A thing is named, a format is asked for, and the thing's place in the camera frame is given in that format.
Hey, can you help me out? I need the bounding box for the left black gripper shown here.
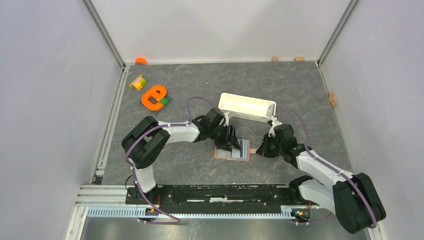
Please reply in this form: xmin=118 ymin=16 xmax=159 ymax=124
xmin=209 ymin=123 xmax=241 ymax=152

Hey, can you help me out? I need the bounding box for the small wooden block right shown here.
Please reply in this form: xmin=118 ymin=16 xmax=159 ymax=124
xmin=294 ymin=56 xmax=305 ymax=62

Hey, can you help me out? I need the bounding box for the orange letter-shaped plastic piece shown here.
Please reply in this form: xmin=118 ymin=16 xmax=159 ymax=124
xmin=141 ymin=85 xmax=168 ymax=112

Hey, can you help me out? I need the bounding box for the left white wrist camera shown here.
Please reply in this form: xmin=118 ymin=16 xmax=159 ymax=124
xmin=223 ymin=111 xmax=232 ymax=126

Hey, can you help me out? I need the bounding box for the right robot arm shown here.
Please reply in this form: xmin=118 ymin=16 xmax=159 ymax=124
xmin=255 ymin=120 xmax=387 ymax=234

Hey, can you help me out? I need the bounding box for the brown leather card holder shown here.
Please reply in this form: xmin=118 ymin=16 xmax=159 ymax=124
xmin=214 ymin=139 xmax=257 ymax=162

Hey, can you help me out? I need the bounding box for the green brick on dark plate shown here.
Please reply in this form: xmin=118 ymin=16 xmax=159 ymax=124
xmin=153 ymin=96 xmax=173 ymax=116

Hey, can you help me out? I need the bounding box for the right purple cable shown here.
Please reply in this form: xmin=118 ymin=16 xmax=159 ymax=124
xmin=273 ymin=109 xmax=378 ymax=229

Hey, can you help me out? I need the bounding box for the colourful toy brick stack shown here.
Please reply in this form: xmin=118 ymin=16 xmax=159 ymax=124
xmin=128 ymin=74 xmax=147 ymax=91

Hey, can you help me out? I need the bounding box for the blue toothed cable rail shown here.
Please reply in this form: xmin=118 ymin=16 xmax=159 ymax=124
xmin=86 ymin=206 xmax=296 ymax=220

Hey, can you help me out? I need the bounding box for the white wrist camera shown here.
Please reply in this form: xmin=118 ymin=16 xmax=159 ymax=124
xmin=267 ymin=116 xmax=283 ymax=137
xmin=223 ymin=111 xmax=232 ymax=126

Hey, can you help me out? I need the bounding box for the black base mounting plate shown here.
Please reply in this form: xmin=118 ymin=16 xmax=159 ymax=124
xmin=145 ymin=184 xmax=315 ymax=214

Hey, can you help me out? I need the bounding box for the orange round cap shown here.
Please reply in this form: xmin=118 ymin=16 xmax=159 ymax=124
xmin=134 ymin=57 xmax=147 ymax=66

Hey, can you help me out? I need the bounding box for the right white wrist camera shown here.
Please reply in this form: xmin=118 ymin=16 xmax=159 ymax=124
xmin=267 ymin=116 xmax=283 ymax=137

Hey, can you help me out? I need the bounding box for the white plastic tray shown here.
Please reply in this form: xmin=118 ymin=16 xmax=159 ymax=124
xmin=218 ymin=93 xmax=277 ymax=123

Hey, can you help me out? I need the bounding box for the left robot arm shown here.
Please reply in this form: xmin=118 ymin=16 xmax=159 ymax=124
xmin=121 ymin=107 xmax=242 ymax=204

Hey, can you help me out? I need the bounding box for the curved wooden piece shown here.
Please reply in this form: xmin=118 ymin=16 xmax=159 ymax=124
xmin=328 ymin=92 xmax=338 ymax=108

